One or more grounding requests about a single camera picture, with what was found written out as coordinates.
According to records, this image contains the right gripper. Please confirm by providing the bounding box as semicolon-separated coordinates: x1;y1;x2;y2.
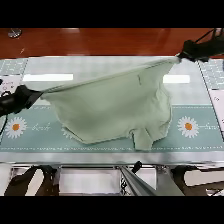
177;39;212;63

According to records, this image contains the silver frame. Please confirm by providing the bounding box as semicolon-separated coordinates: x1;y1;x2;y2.
0;161;224;197

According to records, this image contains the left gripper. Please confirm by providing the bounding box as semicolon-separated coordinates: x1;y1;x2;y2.
14;84;45;111

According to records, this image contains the pale green T-shirt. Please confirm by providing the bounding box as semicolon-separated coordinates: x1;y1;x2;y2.
39;56;183;152

